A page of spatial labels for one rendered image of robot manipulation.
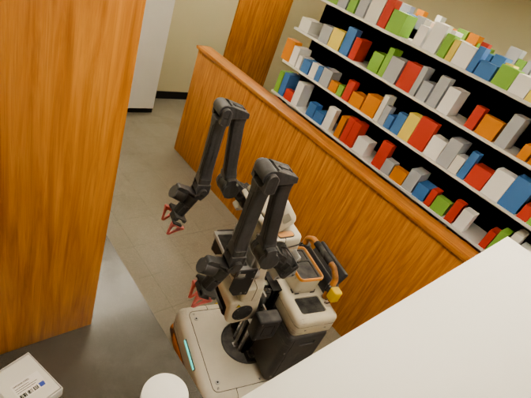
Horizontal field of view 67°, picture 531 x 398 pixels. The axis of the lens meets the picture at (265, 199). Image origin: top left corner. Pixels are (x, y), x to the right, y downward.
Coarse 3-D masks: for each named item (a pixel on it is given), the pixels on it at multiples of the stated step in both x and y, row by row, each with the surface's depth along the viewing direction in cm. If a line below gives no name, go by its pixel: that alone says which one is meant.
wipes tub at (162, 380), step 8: (160, 376) 115; (168, 376) 115; (176, 376) 116; (152, 384) 112; (160, 384) 113; (168, 384) 113; (176, 384) 114; (184, 384) 115; (144, 392) 109; (152, 392) 110; (160, 392) 111; (168, 392) 111; (176, 392) 112; (184, 392) 113
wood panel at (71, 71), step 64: (0, 0) 67; (64, 0) 73; (128, 0) 79; (0, 64) 73; (64, 64) 79; (128, 64) 87; (0, 128) 79; (64, 128) 88; (0, 192) 88; (64, 192) 98; (0, 256) 98; (64, 256) 110; (0, 320) 110; (64, 320) 127
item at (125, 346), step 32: (128, 288) 153; (96, 320) 138; (128, 320) 143; (32, 352) 122; (64, 352) 126; (96, 352) 129; (128, 352) 133; (160, 352) 137; (64, 384) 118; (96, 384) 121; (128, 384) 125; (192, 384) 132
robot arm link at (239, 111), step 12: (216, 108) 154; (240, 108) 157; (240, 120) 158; (228, 132) 164; (240, 132) 163; (228, 144) 166; (240, 144) 166; (228, 156) 168; (228, 168) 172; (216, 180) 182; (228, 180) 174; (228, 192) 177
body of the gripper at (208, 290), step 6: (198, 276) 150; (204, 276) 153; (210, 276) 147; (204, 282) 147; (210, 282) 146; (216, 282) 147; (204, 288) 147; (210, 288) 147; (204, 294) 144; (210, 294) 147
